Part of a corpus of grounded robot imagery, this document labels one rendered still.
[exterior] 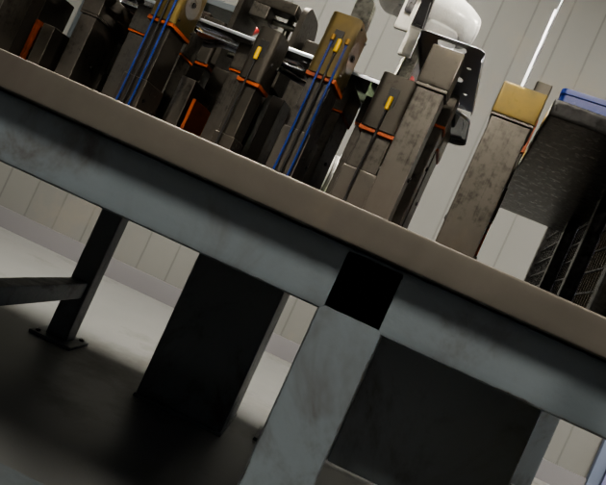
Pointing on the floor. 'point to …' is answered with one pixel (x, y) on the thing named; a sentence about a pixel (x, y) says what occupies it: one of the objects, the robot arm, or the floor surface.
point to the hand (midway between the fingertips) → (404, 38)
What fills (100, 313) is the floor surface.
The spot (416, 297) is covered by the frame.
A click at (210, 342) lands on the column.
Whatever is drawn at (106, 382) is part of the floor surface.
